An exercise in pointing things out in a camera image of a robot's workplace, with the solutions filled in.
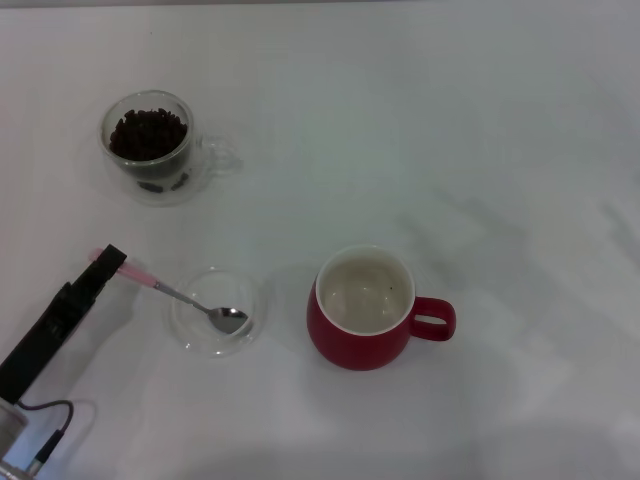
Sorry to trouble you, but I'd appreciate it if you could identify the red ceramic mug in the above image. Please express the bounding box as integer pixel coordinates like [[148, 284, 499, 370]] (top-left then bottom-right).
[[305, 243, 457, 372]]

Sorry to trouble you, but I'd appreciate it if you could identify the pink handled metal spoon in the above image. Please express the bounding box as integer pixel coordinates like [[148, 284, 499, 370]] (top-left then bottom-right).
[[88, 248, 249, 335]]

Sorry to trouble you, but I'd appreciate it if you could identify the dark coffee beans heap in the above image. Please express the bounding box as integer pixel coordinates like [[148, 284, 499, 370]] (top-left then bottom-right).
[[108, 107, 189, 163]]

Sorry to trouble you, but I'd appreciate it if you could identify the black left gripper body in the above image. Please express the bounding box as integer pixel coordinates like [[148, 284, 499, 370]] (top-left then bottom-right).
[[0, 282, 85, 404]]

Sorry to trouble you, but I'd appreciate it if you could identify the clear glass saucer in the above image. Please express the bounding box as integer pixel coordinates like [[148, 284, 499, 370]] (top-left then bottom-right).
[[170, 266, 266, 359]]

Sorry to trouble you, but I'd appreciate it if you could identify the thin dark arm cable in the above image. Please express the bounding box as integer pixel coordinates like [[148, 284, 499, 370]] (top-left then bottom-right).
[[18, 398, 97, 474]]

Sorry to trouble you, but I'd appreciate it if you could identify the clear double-wall glass cup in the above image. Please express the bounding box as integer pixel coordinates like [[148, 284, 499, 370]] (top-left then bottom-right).
[[97, 89, 244, 207]]

